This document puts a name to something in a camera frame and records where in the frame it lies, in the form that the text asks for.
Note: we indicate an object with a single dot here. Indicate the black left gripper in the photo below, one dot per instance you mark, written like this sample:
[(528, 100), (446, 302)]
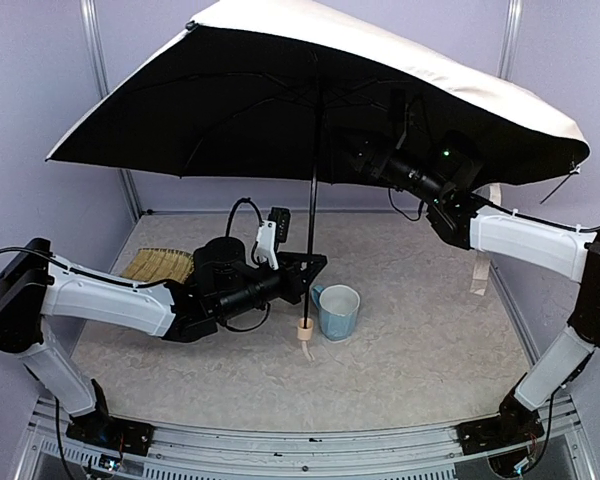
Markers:
[(288, 279)]

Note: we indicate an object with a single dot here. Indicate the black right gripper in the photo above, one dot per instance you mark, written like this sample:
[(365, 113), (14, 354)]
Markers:
[(368, 158)]

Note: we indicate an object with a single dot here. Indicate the beige folding umbrella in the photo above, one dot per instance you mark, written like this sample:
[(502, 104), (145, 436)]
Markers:
[(258, 89)]

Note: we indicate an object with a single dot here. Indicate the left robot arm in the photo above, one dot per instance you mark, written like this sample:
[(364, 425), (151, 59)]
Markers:
[(37, 284)]

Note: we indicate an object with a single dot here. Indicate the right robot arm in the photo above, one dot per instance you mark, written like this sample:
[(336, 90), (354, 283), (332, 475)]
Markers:
[(444, 180)]

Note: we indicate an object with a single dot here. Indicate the light blue mug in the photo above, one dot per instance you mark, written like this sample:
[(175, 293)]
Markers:
[(338, 306)]

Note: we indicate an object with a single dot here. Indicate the woven bamboo tray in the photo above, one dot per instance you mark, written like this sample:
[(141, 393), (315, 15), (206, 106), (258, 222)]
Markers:
[(153, 264)]

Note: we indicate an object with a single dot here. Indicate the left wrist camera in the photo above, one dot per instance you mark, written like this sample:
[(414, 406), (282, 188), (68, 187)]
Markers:
[(271, 233)]

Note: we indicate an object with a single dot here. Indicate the right aluminium corner post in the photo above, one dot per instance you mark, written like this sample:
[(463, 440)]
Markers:
[(510, 39)]

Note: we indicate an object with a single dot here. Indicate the aluminium corner post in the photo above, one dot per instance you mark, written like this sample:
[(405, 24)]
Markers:
[(510, 39), (90, 23)]

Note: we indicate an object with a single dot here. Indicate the aluminium front rail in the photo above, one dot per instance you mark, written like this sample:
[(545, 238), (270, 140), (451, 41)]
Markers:
[(438, 451)]

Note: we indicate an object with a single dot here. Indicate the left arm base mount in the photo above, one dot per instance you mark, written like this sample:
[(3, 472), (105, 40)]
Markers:
[(112, 433)]

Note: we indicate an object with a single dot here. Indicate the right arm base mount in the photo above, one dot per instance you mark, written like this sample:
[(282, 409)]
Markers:
[(496, 432)]

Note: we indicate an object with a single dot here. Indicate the left aluminium corner post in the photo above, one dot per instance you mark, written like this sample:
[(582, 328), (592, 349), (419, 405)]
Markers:
[(90, 23)]

